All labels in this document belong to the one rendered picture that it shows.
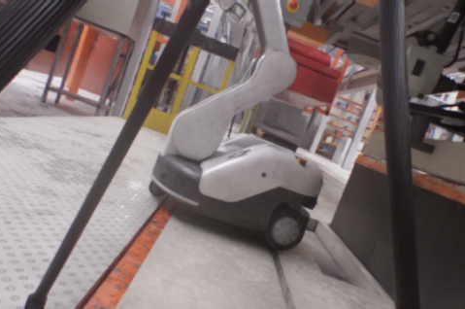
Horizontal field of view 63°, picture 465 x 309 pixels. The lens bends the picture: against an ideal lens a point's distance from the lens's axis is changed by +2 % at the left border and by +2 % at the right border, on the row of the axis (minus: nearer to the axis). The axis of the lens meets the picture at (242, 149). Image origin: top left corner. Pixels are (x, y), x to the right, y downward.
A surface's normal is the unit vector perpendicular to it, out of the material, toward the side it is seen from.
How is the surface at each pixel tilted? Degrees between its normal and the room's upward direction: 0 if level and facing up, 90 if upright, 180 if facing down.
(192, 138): 90
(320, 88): 90
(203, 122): 90
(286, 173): 90
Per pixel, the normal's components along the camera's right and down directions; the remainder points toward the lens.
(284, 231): 0.20, 0.15
